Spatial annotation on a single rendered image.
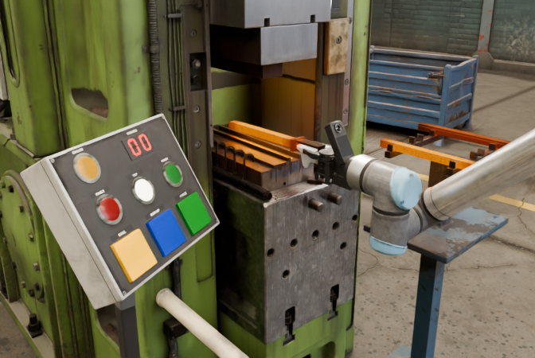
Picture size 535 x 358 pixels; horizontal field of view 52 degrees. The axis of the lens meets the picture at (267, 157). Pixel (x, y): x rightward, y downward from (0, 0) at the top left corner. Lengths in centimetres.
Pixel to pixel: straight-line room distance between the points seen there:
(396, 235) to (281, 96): 77
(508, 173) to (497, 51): 803
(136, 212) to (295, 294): 73
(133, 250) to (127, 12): 59
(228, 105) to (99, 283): 109
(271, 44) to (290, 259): 61
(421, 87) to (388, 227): 388
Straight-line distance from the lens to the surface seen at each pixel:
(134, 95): 139
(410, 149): 171
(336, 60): 178
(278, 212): 149
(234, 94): 199
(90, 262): 102
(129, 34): 137
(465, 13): 948
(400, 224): 134
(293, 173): 157
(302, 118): 185
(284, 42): 146
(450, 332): 264
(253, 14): 139
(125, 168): 110
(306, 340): 181
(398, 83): 524
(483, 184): 133
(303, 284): 168
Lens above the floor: 150
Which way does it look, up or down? 19 degrees down
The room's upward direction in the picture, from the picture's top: straight up
